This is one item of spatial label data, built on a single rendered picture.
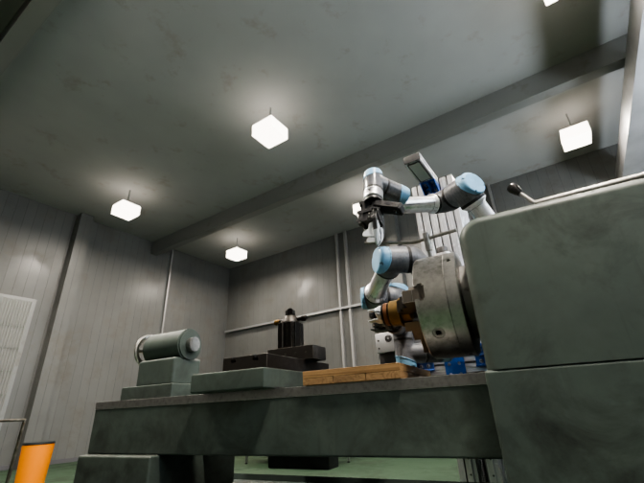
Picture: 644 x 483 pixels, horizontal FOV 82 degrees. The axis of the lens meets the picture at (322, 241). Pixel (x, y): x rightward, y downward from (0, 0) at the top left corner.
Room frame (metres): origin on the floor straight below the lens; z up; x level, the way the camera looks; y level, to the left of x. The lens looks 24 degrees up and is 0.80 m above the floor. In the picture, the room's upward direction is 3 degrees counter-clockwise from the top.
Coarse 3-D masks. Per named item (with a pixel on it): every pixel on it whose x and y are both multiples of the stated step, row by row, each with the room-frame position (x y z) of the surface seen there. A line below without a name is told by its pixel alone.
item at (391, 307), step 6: (396, 300) 1.20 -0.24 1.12; (384, 306) 1.21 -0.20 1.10; (390, 306) 1.19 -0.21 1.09; (396, 306) 1.18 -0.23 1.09; (384, 312) 1.20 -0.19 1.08; (390, 312) 1.19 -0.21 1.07; (396, 312) 1.18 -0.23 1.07; (384, 318) 1.21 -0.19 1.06; (390, 318) 1.20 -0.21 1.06; (396, 318) 1.19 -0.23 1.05; (402, 318) 1.20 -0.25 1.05; (408, 318) 1.19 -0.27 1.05; (384, 324) 1.23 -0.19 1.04; (390, 324) 1.23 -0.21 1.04; (396, 324) 1.21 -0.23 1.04; (402, 324) 1.20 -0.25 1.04
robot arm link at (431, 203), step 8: (440, 192) 1.49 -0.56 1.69; (408, 200) 1.42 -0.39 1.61; (416, 200) 1.43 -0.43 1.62; (424, 200) 1.45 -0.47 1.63; (432, 200) 1.47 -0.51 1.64; (440, 200) 1.48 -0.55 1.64; (408, 208) 1.43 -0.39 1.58; (416, 208) 1.45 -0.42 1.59; (424, 208) 1.47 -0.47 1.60; (432, 208) 1.50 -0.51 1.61; (440, 208) 1.50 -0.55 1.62; (448, 208) 1.51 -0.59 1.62
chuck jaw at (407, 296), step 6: (414, 288) 1.04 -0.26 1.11; (420, 288) 1.04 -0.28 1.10; (402, 294) 1.07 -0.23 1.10; (408, 294) 1.07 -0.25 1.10; (414, 294) 1.04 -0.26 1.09; (420, 294) 1.04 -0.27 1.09; (402, 300) 1.07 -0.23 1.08; (408, 300) 1.07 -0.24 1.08; (414, 300) 1.06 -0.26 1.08; (420, 300) 1.04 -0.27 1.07; (402, 306) 1.12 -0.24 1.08; (408, 306) 1.10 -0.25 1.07; (414, 306) 1.10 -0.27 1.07; (402, 312) 1.16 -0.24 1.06; (408, 312) 1.16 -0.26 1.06
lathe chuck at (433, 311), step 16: (432, 256) 1.10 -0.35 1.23; (416, 272) 1.05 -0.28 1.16; (432, 272) 1.02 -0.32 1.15; (432, 288) 1.01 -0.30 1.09; (416, 304) 1.04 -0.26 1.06; (432, 304) 1.02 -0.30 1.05; (432, 320) 1.03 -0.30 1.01; (448, 320) 1.02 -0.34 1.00; (432, 336) 1.06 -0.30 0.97; (448, 336) 1.05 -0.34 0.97; (432, 352) 1.12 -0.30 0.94; (448, 352) 1.10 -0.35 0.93
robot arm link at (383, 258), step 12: (384, 252) 1.44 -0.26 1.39; (396, 252) 1.45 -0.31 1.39; (408, 252) 1.45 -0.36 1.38; (372, 264) 1.54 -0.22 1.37; (384, 264) 1.46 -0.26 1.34; (396, 264) 1.46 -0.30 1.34; (408, 264) 1.46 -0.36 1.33; (384, 276) 1.54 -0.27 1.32; (396, 276) 1.56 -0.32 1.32; (360, 288) 1.89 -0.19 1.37; (372, 288) 1.75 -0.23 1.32; (384, 288) 1.71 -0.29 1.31; (372, 300) 1.83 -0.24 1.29; (384, 300) 1.87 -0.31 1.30
